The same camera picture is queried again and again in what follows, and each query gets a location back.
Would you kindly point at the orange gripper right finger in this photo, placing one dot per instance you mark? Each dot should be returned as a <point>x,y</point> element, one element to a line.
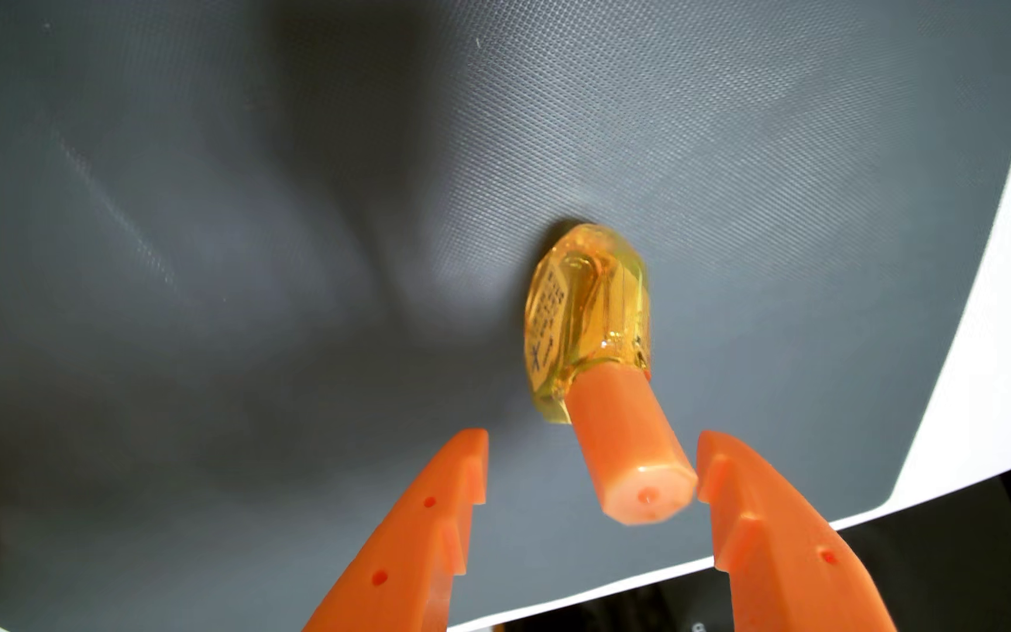
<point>777,553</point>

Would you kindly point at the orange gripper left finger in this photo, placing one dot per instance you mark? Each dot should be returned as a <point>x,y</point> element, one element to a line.
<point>409,553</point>

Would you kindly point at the yellow eyedrops bottle orange cap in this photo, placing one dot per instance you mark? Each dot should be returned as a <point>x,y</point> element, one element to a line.
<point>598,351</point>

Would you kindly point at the dark grey textured mat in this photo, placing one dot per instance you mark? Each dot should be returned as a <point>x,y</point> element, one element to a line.
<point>251,263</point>

